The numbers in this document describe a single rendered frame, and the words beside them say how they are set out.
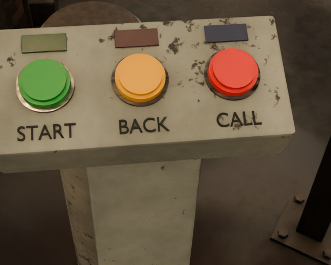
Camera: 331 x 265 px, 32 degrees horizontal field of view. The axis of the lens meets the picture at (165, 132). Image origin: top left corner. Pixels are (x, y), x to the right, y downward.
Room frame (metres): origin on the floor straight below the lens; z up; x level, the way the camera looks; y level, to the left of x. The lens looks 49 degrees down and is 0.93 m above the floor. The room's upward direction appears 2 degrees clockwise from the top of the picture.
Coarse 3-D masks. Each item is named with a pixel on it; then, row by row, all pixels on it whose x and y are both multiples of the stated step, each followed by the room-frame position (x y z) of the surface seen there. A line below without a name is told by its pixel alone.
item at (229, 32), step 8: (232, 24) 0.39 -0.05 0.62; (240, 24) 0.39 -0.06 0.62; (208, 32) 0.38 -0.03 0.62; (216, 32) 0.38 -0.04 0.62; (224, 32) 0.38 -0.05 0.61; (232, 32) 0.38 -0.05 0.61; (240, 32) 0.38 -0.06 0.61; (208, 40) 0.37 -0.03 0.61; (216, 40) 0.37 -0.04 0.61; (224, 40) 0.37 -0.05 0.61; (232, 40) 0.37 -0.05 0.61; (240, 40) 0.38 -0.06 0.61
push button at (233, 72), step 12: (228, 48) 0.36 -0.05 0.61; (216, 60) 0.35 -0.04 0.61; (228, 60) 0.35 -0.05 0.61; (240, 60) 0.35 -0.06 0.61; (252, 60) 0.35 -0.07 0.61; (216, 72) 0.34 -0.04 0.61; (228, 72) 0.34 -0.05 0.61; (240, 72) 0.34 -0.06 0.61; (252, 72) 0.34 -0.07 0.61; (216, 84) 0.33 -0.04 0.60; (228, 84) 0.33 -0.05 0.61; (240, 84) 0.33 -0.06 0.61; (252, 84) 0.33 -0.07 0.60
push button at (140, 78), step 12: (132, 60) 0.34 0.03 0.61; (144, 60) 0.34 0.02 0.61; (156, 60) 0.35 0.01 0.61; (120, 72) 0.33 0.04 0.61; (132, 72) 0.33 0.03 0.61; (144, 72) 0.33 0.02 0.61; (156, 72) 0.34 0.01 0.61; (120, 84) 0.33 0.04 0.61; (132, 84) 0.32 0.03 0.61; (144, 84) 0.32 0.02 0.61; (156, 84) 0.33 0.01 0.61; (132, 96) 0.32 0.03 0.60; (144, 96) 0.32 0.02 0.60; (156, 96) 0.32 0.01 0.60
